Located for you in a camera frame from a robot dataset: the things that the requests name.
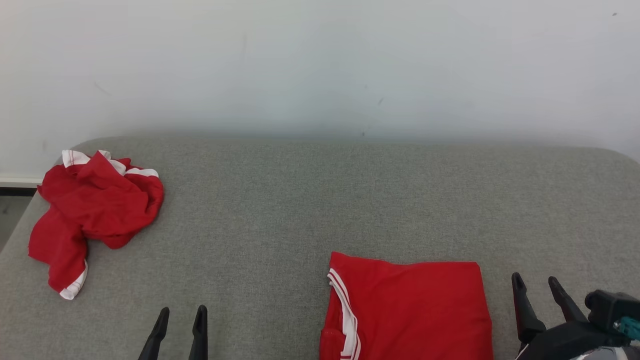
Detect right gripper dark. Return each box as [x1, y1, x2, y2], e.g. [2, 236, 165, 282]
[511, 272, 631, 360]

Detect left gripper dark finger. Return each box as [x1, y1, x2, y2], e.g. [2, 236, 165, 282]
[138, 307, 170, 360]
[189, 305, 208, 360]

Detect red jersey with white sleeves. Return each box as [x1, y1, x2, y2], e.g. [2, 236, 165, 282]
[320, 251, 495, 360]

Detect red shorts with white trim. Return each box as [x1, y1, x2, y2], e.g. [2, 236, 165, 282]
[27, 149, 165, 301]

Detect grey fabric sofa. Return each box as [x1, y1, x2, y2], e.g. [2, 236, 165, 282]
[0, 132, 640, 360]

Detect teal right cable connector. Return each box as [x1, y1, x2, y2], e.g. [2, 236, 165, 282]
[616, 317, 640, 342]

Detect white wall baseboard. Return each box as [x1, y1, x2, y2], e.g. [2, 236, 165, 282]
[0, 173, 45, 189]

